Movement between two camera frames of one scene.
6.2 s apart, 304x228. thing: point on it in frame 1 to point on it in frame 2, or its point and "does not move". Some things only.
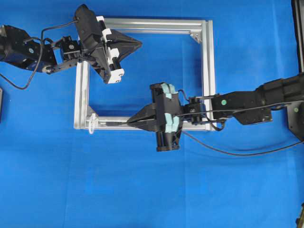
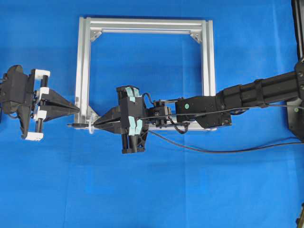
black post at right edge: x=297 y=7 does not move
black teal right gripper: x=156 y=111 to x=134 y=123
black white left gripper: x=92 y=45 to x=18 y=93
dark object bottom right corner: x=299 y=221 does not move
